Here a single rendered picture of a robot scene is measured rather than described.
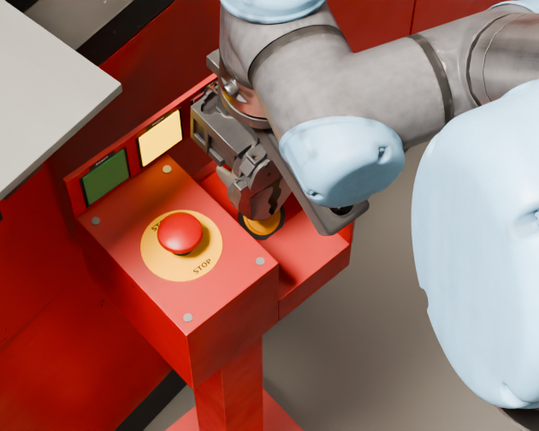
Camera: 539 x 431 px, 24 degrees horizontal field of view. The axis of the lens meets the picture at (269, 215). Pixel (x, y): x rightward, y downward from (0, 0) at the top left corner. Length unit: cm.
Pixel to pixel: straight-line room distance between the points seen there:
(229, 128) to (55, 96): 19
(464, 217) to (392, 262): 151
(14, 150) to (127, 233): 23
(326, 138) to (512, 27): 14
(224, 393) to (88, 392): 26
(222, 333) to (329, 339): 81
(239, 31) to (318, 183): 13
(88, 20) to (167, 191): 17
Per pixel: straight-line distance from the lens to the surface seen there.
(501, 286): 46
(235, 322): 111
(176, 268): 109
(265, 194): 111
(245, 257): 109
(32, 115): 92
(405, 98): 85
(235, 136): 105
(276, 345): 191
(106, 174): 110
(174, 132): 113
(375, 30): 166
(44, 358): 143
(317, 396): 188
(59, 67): 94
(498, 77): 81
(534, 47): 78
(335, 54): 86
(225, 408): 143
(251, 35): 88
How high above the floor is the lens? 173
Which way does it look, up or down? 59 degrees down
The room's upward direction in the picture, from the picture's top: straight up
